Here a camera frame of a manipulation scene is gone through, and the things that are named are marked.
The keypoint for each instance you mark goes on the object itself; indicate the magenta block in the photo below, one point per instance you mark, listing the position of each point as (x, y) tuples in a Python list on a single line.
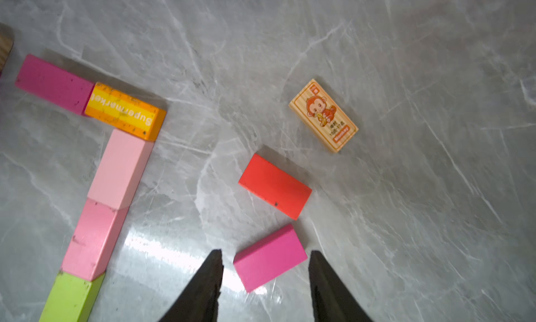
[(269, 258), (56, 85)]

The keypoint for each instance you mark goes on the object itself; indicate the red block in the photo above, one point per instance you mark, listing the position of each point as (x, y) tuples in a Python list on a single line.
[(275, 186)]

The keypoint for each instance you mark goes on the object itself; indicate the monkey picture wood block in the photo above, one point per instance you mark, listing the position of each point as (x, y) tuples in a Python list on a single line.
[(323, 116)]

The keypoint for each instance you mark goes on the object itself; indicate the magenta block top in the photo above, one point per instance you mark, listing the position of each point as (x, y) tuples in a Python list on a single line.
[(56, 85)]

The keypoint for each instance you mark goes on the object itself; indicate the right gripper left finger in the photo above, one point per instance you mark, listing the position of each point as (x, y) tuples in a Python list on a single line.
[(199, 299)]

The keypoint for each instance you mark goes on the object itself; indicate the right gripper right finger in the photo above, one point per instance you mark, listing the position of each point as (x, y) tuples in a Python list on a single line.
[(331, 300)]

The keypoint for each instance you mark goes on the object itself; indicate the natural wood block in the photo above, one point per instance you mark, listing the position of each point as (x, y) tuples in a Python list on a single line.
[(6, 45)]

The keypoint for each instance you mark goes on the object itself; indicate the light pink block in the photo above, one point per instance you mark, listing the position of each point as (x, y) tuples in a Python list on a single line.
[(120, 170)]

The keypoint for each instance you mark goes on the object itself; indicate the orange block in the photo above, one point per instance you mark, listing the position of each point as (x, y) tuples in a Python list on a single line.
[(125, 112)]

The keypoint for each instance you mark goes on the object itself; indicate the green block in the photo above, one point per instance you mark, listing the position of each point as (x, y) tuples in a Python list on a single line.
[(71, 298)]

